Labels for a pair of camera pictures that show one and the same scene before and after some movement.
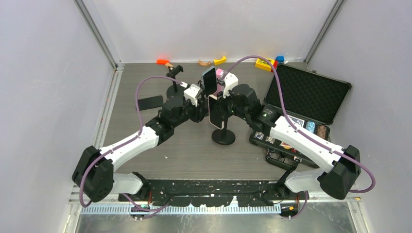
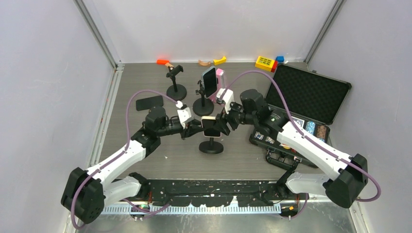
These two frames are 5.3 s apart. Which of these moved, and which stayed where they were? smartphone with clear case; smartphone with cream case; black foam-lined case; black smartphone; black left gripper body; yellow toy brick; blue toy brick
Moved: black left gripper body; smartphone with cream case
Stayed: yellow toy brick; blue toy brick; smartphone with clear case; black smartphone; black foam-lined case
